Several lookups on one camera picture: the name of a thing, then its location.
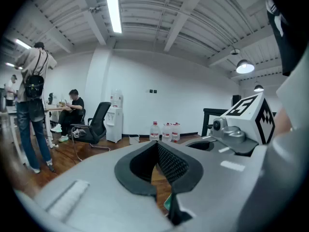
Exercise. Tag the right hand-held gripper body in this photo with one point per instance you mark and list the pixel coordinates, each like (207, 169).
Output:
(243, 127)

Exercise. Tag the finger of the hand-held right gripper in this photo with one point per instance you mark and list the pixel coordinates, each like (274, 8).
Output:
(215, 146)

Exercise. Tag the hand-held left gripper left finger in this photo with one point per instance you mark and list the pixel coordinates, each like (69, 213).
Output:
(96, 190)

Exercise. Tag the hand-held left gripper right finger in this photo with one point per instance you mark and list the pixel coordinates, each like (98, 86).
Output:
(217, 190)

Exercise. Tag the mint green handheld object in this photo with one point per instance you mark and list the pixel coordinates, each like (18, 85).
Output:
(167, 201)

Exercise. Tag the person's right forearm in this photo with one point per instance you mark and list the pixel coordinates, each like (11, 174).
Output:
(282, 122)

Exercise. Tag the black cabinet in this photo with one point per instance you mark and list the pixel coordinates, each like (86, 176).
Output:
(236, 100)

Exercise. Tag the small black pendant lamp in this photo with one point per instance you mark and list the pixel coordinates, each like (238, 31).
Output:
(258, 89)

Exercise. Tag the clear water jug red label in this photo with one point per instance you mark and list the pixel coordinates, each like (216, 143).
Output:
(154, 132)
(176, 132)
(166, 133)

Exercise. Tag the grey spare gripper device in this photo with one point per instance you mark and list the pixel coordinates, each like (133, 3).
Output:
(77, 133)

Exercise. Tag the large black pendant lamp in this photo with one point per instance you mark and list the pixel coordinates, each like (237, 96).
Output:
(245, 67)

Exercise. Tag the white plastic bucket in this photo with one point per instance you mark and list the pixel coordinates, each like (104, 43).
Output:
(134, 140)

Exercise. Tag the white water dispenser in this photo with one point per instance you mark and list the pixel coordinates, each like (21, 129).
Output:
(114, 127)

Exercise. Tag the black office chair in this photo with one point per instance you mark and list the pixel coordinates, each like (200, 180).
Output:
(100, 120)

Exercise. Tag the round ceiling fixture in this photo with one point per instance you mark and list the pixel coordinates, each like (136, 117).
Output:
(235, 52)

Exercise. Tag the wooden desk white legs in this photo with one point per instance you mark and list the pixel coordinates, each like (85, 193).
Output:
(54, 108)

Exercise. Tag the clear dispenser water bottle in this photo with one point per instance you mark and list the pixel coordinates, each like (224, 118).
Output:
(116, 98)

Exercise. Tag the person's black t-shirt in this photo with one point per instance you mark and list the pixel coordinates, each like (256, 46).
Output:
(292, 37)

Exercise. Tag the long fluorescent ceiling light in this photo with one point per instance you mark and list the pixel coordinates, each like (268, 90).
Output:
(113, 6)

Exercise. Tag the wall switch panel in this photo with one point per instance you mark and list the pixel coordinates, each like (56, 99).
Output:
(151, 91)

